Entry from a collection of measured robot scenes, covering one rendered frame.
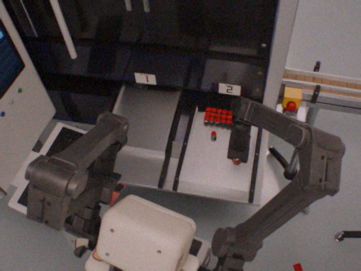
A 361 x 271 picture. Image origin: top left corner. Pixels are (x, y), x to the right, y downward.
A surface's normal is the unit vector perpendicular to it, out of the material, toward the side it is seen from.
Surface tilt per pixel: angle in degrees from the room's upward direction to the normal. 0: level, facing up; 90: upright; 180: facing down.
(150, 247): 48
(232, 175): 0
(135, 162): 0
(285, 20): 90
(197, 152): 0
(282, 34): 90
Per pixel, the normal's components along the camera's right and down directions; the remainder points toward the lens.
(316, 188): -0.05, 0.79
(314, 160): 0.31, -0.22
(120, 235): -0.34, 0.22
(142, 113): -0.05, -0.53
